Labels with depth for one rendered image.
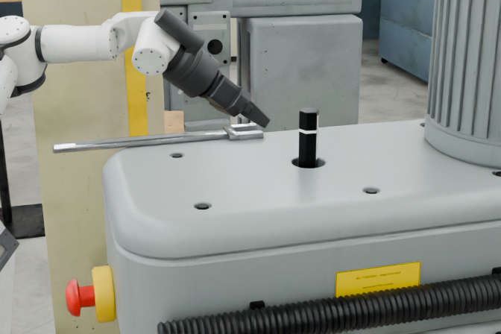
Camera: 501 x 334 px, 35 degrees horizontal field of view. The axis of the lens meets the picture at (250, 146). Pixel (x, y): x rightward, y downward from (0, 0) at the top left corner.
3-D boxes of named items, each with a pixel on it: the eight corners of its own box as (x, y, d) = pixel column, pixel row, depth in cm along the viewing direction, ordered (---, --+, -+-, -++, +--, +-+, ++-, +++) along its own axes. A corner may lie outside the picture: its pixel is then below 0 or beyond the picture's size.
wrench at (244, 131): (53, 157, 87) (52, 150, 87) (52, 146, 91) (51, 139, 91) (263, 138, 93) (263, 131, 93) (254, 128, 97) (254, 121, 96)
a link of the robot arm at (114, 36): (172, 65, 144) (101, 67, 145) (178, 37, 150) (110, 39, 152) (167, 36, 140) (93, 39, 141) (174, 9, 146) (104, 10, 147)
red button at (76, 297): (68, 325, 82) (65, 291, 81) (66, 306, 86) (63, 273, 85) (99, 320, 83) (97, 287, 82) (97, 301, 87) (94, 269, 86)
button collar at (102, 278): (98, 334, 83) (94, 284, 81) (94, 305, 88) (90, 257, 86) (117, 331, 83) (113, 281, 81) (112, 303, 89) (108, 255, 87)
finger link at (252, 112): (262, 130, 152) (238, 112, 149) (271, 116, 152) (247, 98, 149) (265, 131, 150) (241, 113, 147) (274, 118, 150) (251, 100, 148)
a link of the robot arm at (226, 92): (207, 118, 159) (162, 84, 153) (234, 79, 159) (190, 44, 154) (231, 128, 147) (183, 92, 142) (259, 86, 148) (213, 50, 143)
